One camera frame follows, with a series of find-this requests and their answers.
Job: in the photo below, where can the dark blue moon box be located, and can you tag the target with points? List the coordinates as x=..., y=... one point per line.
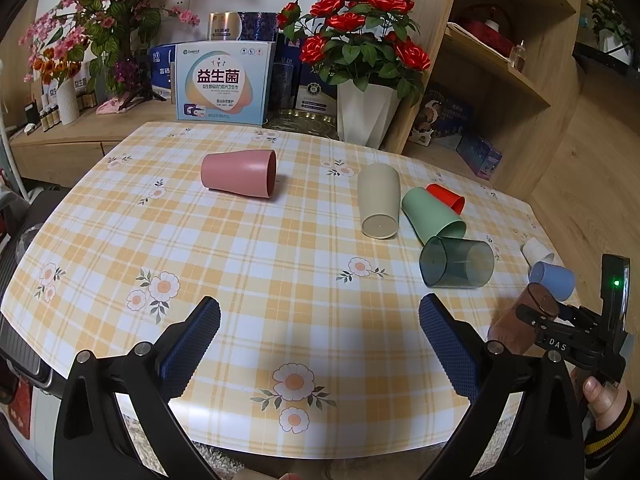
x=440, y=117

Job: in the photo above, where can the white ribbed vase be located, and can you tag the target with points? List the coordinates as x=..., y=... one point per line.
x=68, y=102

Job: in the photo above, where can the white wall socket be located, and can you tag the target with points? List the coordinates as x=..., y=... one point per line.
x=177, y=5

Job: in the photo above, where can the wooden sideboard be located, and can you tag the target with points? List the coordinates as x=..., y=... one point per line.
x=75, y=135

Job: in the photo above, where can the red cup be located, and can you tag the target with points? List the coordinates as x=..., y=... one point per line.
x=447, y=196

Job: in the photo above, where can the row of small bottles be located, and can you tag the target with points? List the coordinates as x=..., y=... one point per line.
x=49, y=117

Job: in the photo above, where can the person's right forearm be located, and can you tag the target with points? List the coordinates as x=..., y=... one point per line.
x=615, y=440

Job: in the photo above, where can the small glass bottle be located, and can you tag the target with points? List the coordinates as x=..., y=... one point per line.
x=518, y=57

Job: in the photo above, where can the dark blue patterned box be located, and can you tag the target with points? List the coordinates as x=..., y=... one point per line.
x=257, y=26

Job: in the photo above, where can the dark blue emblem box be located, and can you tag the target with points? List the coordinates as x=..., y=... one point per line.
x=312, y=95

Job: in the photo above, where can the white cup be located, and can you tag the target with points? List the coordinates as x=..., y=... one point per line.
x=536, y=251

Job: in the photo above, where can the blue gift box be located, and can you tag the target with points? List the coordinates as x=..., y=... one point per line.
x=479, y=156

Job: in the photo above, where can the light blue printed box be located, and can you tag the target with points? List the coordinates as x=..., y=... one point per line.
x=220, y=85

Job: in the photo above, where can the pink cloth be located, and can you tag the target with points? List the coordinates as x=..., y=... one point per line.
x=112, y=106

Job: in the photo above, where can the person's right hand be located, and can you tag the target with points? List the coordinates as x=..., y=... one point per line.
x=597, y=395

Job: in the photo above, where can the brown cup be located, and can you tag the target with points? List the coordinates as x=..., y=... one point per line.
x=515, y=322

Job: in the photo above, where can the transparent dark teal cup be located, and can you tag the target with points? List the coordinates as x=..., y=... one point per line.
x=456, y=262

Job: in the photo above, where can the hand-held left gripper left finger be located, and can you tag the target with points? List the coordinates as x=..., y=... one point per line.
x=192, y=345

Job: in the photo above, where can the pink blossom plant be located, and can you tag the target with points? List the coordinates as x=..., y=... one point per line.
x=107, y=15

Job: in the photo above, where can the green cup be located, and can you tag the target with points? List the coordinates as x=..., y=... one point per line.
x=431, y=215

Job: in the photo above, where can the yellow plaid floral tablecloth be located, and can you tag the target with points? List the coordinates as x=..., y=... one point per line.
x=280, y=270

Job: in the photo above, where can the light blue cup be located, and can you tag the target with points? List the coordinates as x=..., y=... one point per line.
x=554, y=280

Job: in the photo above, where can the red rose bouquet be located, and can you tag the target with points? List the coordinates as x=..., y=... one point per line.
x=362, y=35

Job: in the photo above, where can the orange artificial flowers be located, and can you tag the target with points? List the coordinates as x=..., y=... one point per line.
x=55, y=67

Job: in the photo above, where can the pink cup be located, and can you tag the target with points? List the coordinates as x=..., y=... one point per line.
x=237, y=173

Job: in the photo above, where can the purple artificial flowers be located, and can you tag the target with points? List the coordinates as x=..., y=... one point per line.
x=127, y=77

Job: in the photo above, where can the wooden shelf unit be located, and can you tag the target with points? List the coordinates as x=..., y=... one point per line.
x=500, y=90

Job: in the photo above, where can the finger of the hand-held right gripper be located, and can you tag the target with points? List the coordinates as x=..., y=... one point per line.
x=539, y=315

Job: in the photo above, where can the grey rug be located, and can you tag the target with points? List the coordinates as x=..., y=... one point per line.
x=135, y=435

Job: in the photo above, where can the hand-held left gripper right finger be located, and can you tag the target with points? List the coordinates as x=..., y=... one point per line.
x=450, y=347

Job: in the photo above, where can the white faceted flower pot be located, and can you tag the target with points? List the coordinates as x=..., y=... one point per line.
x=365, y=115

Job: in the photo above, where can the gold metal tray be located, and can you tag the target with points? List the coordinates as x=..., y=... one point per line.
x=300, y=121

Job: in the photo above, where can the pale flowers in white vase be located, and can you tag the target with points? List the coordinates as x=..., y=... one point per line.
x=612, y=30

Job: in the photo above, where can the black ribbed object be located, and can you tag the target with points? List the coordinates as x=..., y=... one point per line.
x=20, y=360

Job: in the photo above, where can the gold box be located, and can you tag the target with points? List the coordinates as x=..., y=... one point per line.
x=223, y=26

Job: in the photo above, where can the beige cup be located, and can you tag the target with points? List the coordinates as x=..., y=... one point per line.
x=378, y=200

